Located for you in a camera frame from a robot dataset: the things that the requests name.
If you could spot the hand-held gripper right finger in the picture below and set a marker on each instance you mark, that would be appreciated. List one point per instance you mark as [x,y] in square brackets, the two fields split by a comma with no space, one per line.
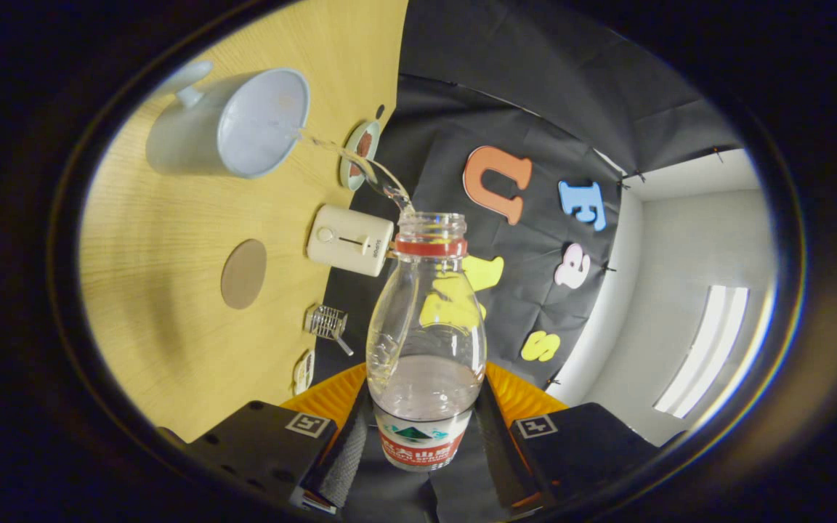
[506,457]

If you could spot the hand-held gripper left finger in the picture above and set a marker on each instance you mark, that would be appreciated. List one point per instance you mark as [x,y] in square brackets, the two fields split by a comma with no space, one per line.
[349,457]

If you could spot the clear plastic juice bottle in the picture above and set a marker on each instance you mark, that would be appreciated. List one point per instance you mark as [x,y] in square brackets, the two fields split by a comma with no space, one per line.
[426,327]

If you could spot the round brown coaster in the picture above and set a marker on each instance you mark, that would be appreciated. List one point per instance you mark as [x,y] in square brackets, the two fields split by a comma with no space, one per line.
[244,274]

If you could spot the white cup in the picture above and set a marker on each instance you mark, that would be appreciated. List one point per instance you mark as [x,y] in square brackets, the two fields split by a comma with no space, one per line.
[259,123]

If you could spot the white snack tray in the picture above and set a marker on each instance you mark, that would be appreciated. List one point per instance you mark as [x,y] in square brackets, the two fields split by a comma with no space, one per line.
[304,372]

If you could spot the white toaster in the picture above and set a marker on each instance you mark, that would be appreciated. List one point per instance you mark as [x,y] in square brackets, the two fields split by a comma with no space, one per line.
[346,240]

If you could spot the long ceiling light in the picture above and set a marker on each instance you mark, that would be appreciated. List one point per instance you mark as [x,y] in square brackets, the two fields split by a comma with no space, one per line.
[705,349]

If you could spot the wooden table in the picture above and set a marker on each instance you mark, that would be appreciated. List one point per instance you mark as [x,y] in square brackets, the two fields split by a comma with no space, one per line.
[171,254]

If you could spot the pale green plate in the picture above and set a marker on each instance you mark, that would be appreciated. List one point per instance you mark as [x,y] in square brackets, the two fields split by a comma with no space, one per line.
[349,171]

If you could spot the black backdrop cloth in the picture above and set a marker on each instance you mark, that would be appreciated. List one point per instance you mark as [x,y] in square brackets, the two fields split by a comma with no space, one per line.
[535,87]

